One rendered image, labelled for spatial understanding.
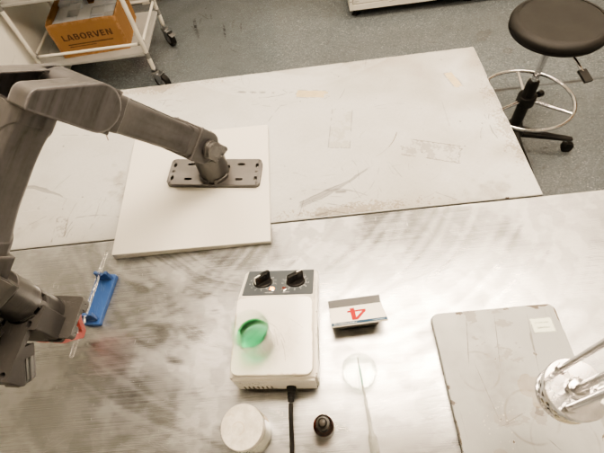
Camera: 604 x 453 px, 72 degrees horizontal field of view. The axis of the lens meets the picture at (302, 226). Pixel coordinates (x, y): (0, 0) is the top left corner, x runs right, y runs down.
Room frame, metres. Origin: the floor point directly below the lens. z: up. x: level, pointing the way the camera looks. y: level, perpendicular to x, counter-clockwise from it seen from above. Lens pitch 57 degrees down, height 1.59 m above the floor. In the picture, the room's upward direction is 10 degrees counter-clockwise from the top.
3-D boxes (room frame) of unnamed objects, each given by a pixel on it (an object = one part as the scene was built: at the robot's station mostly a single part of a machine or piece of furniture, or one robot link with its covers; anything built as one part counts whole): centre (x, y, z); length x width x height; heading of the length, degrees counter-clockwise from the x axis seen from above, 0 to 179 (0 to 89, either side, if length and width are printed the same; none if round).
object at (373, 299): (0.25, -0.06, 0.92); 0.09 x 0.06 x 0.04; 87
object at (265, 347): (0.20, 0.10, 1.02); 0.06 x 0.05 x 0.08; 139
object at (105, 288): (0.37, 0.39, 0.92); 0.10 x 0.03 x 0.04; 167
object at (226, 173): (0.61, 0.16, 0.96); 0.20 x 0.07 x 0.08; 78
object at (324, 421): (0.09, 0.02, 0.94); 0.03 x 0.03 x 0.07
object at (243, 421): (0.10, 0.13, 0.94); 0.06 x 0.06 x 0.08
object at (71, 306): (0.30, 0.41, 1.04); 0.10 x 0.07 x 0.07; 77
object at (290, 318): (0.22, 0.07, 0.98); 0.12 x 0.12 x 0.01; 81
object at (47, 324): (0.24, 0.42, 1.04); 0.11 x 0.07 x 0.06; 167
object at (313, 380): (0.24, 0.07, 0.94); 0.22 x 0.13 x 0.08; 171
